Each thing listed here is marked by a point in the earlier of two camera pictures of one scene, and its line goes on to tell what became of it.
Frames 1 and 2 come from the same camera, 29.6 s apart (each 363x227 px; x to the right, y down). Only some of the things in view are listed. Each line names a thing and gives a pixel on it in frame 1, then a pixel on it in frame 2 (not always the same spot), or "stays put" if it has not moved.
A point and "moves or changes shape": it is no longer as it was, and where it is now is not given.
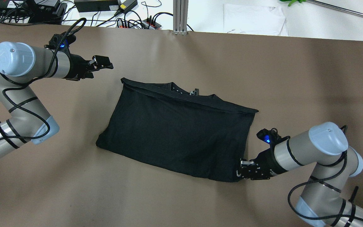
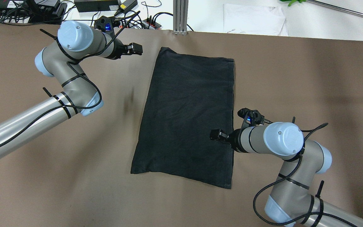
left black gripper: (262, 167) -> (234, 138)
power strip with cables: (148, 24) stays put
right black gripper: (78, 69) -> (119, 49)
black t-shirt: (203, 135) moves or changes shape
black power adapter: (90, 5) stays put
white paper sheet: (254, 20) stays put
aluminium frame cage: (180, 13) stays put
